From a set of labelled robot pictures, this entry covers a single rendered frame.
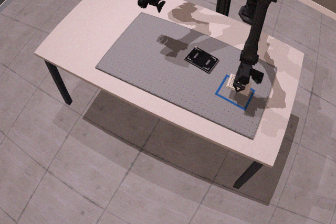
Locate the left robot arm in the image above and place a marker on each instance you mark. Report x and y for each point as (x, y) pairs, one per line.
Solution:
(255, 10)

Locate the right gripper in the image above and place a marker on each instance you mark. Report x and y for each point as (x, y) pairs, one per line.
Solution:
(158, 5)

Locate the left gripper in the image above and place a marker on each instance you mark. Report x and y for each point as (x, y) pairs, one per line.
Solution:
(236, 84)

